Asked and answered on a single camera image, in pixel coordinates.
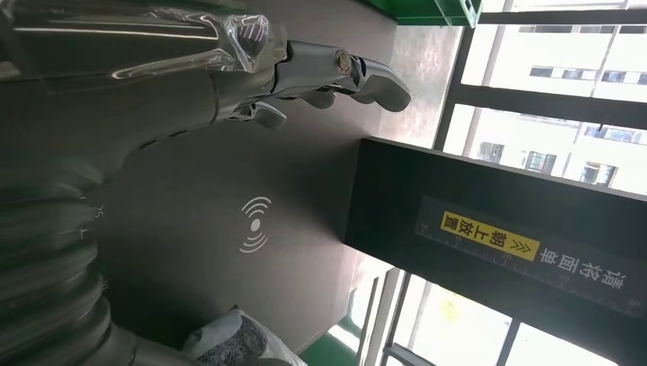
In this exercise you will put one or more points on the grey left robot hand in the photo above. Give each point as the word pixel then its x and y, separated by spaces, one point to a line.
pixel 101 91

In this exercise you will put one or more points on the green plastic delivery box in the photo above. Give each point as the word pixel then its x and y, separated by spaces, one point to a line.
pixel 429 12

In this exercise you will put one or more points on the yellow label sticker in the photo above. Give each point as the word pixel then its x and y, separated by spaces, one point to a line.
pixel 485 235

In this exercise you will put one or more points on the grey plastic mailer package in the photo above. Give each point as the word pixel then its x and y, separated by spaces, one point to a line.
pixel 232 338

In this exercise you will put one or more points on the black inbound scanning machine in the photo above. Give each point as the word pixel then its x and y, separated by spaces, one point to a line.
pixel 212 177

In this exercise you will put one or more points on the green conveyor belt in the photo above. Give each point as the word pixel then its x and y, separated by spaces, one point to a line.
pixel 328 353

